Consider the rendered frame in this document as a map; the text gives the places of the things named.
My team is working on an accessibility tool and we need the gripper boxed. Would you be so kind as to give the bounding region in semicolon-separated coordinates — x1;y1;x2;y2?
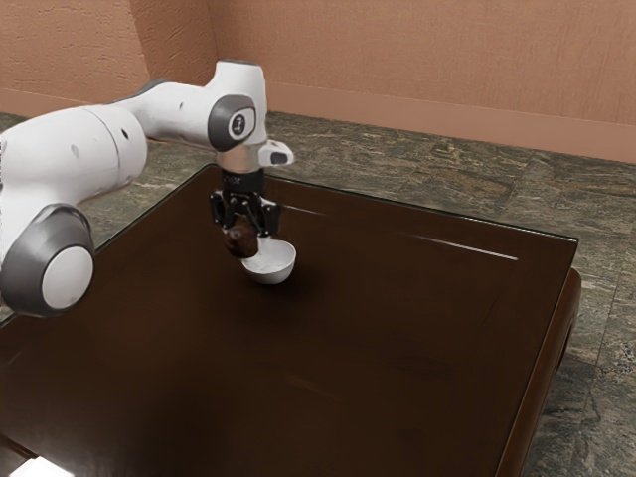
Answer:
208;169;281;239

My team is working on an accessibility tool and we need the dark brown round fruit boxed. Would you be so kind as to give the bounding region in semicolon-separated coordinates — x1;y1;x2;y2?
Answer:
223;216;261;260

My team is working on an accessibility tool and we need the white bowl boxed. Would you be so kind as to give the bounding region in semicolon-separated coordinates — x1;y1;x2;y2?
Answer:
240;238;298;286

